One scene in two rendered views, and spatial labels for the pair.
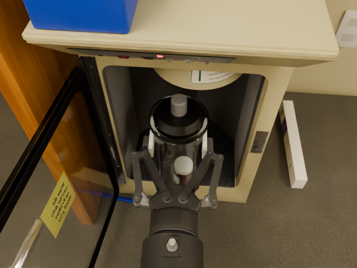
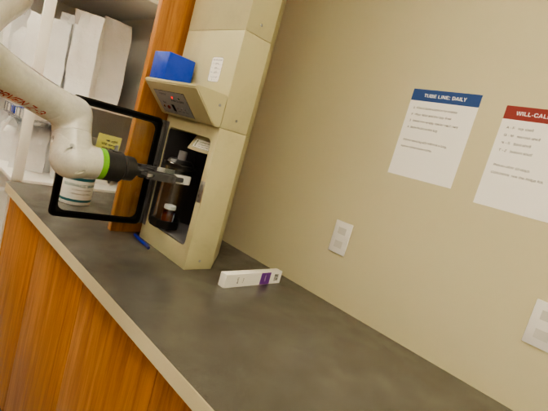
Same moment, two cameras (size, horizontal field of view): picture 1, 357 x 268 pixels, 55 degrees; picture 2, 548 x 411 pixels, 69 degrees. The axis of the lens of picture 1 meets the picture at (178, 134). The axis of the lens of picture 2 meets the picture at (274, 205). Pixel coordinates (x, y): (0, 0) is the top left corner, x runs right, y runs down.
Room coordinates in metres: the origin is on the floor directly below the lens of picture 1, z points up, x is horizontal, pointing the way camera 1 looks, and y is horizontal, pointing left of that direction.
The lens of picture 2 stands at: (-0.47, -1.10, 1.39)
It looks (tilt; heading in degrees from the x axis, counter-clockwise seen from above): 8 degrees down; 38
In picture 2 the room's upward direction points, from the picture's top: 16 degrees clockwise
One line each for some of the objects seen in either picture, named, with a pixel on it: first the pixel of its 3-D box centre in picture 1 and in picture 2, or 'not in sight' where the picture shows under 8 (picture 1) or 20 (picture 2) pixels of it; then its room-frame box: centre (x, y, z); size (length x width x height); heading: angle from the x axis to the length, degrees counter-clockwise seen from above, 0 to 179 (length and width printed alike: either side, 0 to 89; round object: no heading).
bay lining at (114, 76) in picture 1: (187, 92); (205, 187); (0.51, -0.02, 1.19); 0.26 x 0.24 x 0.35; 85
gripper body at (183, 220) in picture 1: (174, 211); (134, 169); (0.23, 0.01, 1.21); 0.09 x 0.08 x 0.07; 178
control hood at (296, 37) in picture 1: (180, 46); (181, 100); (0.33, 0.00, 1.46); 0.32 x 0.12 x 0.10; 85
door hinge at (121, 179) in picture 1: (107, 137); (153, 173); (0.39, 0.14, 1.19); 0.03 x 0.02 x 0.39; 85
